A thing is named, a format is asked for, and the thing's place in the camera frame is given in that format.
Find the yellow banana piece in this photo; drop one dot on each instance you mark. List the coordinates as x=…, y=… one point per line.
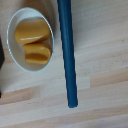
x=31, y=31
x=38, y=53

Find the white oval bowl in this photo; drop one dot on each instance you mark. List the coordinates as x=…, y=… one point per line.
x=13, y=46

